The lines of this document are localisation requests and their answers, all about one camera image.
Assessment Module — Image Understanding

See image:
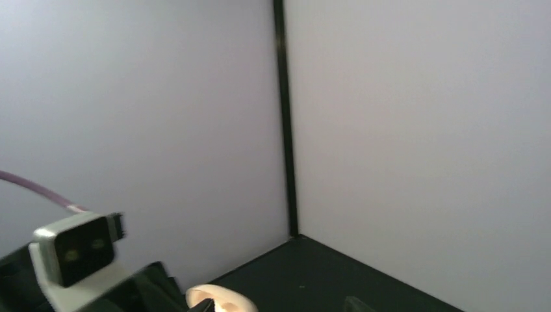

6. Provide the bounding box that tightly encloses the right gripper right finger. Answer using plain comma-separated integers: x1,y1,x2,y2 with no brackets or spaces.
343,296,376,312

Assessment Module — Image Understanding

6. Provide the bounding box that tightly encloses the black left frame post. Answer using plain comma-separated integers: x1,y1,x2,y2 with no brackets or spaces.
272,0,300,238

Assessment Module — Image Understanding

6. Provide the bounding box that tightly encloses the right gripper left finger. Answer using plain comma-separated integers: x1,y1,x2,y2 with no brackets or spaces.
188,298,216,312

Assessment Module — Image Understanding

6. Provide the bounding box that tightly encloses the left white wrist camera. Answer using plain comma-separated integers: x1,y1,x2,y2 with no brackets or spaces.
29,212,130,311

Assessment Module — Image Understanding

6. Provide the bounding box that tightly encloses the white square charging case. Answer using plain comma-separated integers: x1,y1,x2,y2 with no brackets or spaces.
185,284,258,312

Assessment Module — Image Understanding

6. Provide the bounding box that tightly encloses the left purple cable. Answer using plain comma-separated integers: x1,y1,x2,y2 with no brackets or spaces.
0,170,89,215

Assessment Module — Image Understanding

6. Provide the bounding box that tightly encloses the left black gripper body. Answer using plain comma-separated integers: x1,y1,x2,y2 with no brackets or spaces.
1,245,188,311

